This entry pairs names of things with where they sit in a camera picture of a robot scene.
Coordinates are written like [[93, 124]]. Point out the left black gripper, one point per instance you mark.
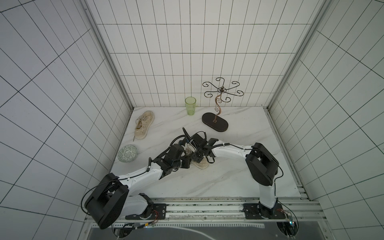
[[187, 161]]

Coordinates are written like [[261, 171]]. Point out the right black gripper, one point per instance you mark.
[[196, 154]]

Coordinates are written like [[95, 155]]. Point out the beige lace-up shoe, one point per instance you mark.
[[143, 123]]

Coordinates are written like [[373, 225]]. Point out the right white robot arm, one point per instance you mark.
[[262, 165]]

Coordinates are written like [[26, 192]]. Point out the metal jewelry stand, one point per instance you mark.
[[215, 121]]

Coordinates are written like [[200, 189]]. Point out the green plastic cup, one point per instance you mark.
[[190, 103]]

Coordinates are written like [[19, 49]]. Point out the patterned ceramic bowl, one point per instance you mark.
[[127, 154]]

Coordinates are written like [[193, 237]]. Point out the aluminium mounting rail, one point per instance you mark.
[[218, 210]]

